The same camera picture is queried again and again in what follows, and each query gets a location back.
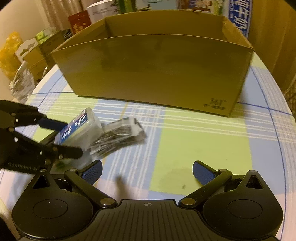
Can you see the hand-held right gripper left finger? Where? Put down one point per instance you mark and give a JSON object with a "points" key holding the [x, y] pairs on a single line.
{"points": [[92, 173]]}

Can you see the blue milk carton box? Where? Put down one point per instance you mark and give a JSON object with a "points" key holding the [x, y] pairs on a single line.
{"points": [[240, 20]]}

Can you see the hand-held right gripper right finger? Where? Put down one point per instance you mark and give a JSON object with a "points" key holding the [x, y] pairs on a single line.
{"points": [[203, 173]]}

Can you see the beige curtain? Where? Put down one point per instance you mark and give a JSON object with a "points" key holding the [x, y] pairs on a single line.
{"points": [[62, 9]]}

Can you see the cardboard carton white cutout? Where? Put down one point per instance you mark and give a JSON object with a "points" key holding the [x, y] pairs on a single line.
{"points": [[30, 53]]}

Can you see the green milk carton box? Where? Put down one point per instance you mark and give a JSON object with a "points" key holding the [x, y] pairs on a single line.
{"points": [[138, 5]]}

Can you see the clear plastic box blue label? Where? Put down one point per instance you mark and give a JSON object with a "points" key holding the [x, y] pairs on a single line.
{"points": [[78, 129]]}

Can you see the white humidifier box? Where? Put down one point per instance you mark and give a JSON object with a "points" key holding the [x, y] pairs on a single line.
{"points": [[101, 11]]}

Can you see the checked tablecloth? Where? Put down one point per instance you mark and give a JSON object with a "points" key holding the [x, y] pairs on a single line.
{"points": [[196, 139]]}

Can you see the chair with quilted cover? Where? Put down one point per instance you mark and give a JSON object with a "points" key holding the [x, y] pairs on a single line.
{"points": [[291, 92]]}

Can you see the green tissue packs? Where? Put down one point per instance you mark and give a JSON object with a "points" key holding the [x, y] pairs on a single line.
{"points": [[45, 34]]}

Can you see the yellow plastic bag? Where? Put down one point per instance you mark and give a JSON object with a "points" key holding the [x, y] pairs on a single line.
{"points": [[9, 53]]}

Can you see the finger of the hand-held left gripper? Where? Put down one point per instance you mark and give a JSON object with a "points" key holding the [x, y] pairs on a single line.
{"points": [[52, 124], [67, 151]]}

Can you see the wooden door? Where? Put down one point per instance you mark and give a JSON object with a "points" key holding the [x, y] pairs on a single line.
{"points": [[270, 34]]}

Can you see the brown cardboard box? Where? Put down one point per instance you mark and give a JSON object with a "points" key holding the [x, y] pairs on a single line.
{"points": [[150, 74]]}

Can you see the white plastic bag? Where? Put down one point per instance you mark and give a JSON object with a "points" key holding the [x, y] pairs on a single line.
{"points": [[22, 83]]}

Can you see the red gift box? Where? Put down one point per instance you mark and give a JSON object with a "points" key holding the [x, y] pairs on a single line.
{"points": [[78, 23]]}

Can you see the dark patterned packet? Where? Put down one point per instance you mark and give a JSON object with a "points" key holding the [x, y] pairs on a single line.
{"points": [[118, 138]]}

